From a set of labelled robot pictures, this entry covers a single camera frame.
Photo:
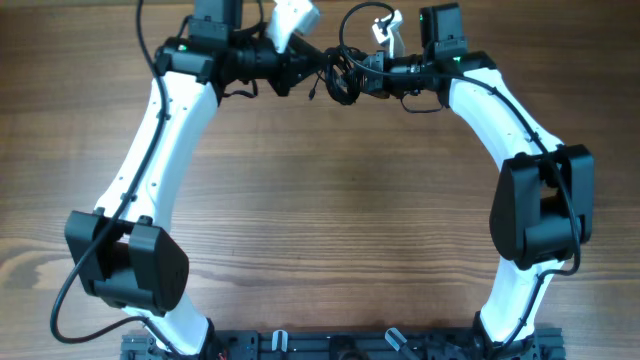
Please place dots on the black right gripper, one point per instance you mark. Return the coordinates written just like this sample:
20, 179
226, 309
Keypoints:
375, 73

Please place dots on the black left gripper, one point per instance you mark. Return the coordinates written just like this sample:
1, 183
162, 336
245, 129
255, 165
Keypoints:
295, 65

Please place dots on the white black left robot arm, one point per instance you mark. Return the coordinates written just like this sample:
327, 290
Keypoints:
122, 250

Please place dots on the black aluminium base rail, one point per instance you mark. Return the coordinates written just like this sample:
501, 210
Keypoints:
452, 343

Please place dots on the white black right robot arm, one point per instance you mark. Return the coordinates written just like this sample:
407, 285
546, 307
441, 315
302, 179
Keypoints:
542, 209

